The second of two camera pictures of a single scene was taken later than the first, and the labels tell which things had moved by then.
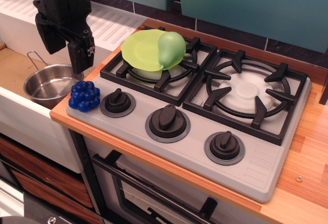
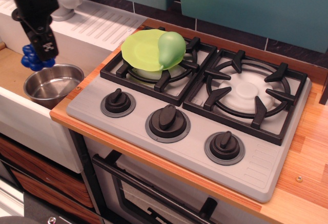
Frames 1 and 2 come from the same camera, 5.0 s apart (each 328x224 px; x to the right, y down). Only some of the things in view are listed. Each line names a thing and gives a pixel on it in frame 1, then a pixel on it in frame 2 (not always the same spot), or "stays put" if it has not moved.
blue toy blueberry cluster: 84,96 -> 31,60
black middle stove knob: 168,124 stays put
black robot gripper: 66,2 -> 36,0
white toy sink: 30,126 stays put
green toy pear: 171,46 stays put
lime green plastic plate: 140,49 stays put
